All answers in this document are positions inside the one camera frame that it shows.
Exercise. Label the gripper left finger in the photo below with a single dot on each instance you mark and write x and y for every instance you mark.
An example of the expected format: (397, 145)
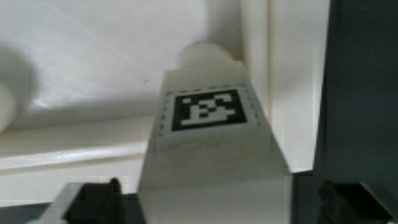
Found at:
(88, 204)

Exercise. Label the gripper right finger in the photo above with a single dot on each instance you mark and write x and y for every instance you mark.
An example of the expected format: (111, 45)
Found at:
(356, 203)

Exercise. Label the white table leg with tag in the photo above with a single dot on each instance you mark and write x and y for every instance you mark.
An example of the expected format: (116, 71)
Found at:
(216, 178)

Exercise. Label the white square tabletop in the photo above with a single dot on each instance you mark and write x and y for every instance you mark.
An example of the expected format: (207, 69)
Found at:
(88, 51)

